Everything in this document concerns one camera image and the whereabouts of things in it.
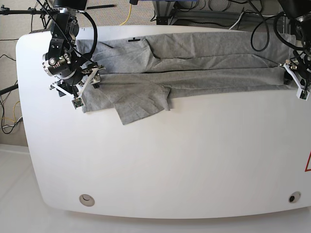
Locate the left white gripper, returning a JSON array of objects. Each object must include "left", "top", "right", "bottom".
[{"left": 279, "top": 60, "right": 311, "bottom": 100}]

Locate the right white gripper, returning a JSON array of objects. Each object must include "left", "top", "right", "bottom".
[{"left": 49, "top": 65, "right": 105, "bottom": 109}]

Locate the grey T-shirt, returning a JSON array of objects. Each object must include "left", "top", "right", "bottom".
[{"left": 82, "top": 31, "right": 295, "bottom": 125}]

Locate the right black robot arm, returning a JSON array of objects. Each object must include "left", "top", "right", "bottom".
[{"left": 41, "top": 0, "right": 104, "bottom": 108}]

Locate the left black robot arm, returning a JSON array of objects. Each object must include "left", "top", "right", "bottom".
[{"left": 248, "top": 0, "right": 311, "bottom": 100}]

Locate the black tripod stand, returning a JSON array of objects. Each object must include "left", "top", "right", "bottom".
[{"left": 0, "top": 0, "right": 58, "bottom": 33}]

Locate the left table grommet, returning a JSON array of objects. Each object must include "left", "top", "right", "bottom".
[{"left": 79, "top": 194, "right": 95, "bottom": 207}]

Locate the table grommet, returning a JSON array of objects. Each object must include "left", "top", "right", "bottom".
[
  {"left": 288, "top": 191, "right": 301, "bottom": 203},
  {"left": 79, "top": 194, "right": 95, "bottom": 207}
]

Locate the right table grommet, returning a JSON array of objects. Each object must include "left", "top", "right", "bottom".
[{"left": 288, "top": 191, "right": 301, "bottom": 203}]

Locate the yellow cable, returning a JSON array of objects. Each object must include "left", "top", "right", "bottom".
[{"left": 120, "top": 0, "right": 137, "bottom": 26}]

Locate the white cable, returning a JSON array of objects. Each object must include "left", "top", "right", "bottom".
[{"left": 228, "top": 11, "right": 245, "bottom": 31}]

